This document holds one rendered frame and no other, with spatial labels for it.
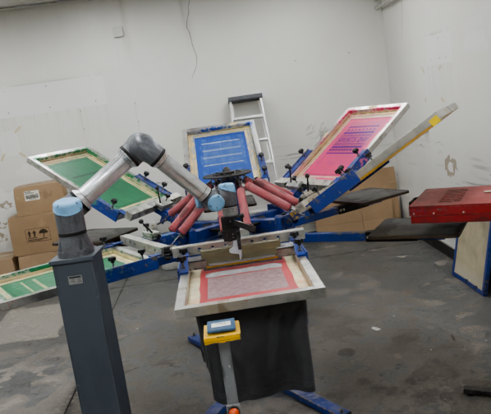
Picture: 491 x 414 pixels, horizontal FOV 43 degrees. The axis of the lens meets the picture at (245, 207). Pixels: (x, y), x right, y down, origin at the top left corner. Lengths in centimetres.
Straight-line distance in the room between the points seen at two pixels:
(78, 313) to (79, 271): 18
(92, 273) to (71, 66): 474
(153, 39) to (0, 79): 172
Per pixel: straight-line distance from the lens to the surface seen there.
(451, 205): 312
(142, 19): 708
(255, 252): 295
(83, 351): 274
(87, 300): 266
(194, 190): 270
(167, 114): 701
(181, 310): 240
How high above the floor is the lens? 174
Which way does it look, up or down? 10 degrees down
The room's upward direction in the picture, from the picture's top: 8 degrees counter-clockwise
